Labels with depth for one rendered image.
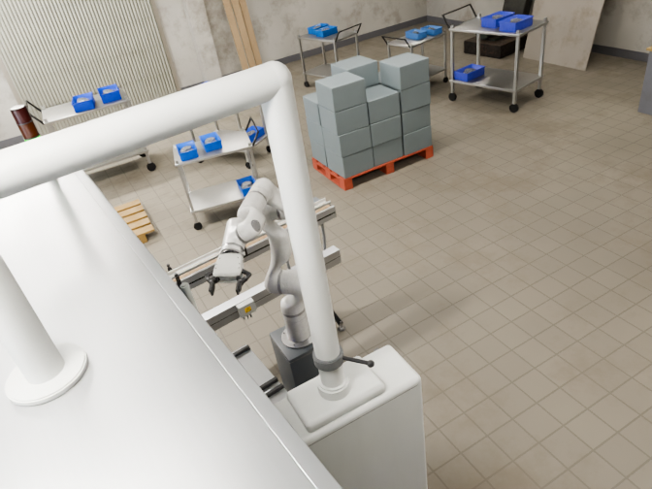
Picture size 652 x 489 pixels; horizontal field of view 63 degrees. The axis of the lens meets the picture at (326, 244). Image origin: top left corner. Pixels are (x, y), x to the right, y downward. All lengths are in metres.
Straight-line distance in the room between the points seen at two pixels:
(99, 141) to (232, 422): 0.51
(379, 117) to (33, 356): 5.00
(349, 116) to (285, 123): 4.48
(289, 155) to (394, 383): 0.82
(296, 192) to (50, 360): 0.58
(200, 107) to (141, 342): 0.48
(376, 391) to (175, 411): 0.76
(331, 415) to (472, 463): 1.87
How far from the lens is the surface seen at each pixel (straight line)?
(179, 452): 0.93
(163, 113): 0.99
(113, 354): 1.15
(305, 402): 1.60
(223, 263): 1.93
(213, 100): 1.01
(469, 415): 3.53
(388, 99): 5.78
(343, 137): 5.59
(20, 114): 1.99
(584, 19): 9.01
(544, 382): 3.76
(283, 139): 1.10
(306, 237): 1.22
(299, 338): 2.77
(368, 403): 1.61
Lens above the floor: 2.80
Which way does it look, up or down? 34 degrees down
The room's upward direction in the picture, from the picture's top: 10 degrees counter-clockwise
